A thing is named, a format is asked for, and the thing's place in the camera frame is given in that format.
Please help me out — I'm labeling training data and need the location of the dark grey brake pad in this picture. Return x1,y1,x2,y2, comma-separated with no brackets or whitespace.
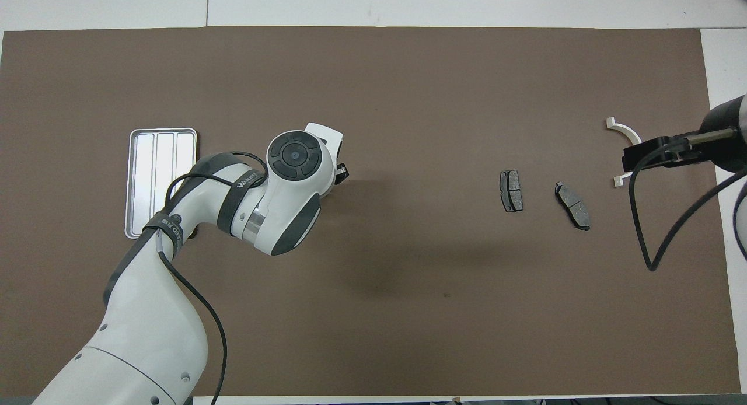
500,169,524,213
554,181,591,231

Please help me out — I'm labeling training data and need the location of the white semicircular plastic bracket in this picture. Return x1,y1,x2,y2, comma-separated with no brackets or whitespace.
605,117,643,188

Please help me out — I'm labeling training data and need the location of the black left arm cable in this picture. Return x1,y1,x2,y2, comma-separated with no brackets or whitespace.
153,151,270,405

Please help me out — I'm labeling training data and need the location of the silver metal tray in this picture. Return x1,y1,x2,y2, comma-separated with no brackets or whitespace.
124,127,198,240

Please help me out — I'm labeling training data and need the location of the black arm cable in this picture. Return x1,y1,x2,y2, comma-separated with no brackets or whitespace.
153,151,270,405
627,128,747,272

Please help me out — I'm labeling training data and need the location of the brown table mat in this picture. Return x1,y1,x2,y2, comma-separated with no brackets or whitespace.
0,26,742,397

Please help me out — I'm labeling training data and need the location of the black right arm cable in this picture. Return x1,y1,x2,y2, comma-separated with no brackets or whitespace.
627,128,747,272

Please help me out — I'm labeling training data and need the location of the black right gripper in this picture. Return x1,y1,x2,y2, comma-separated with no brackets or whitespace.
622,135,708,173

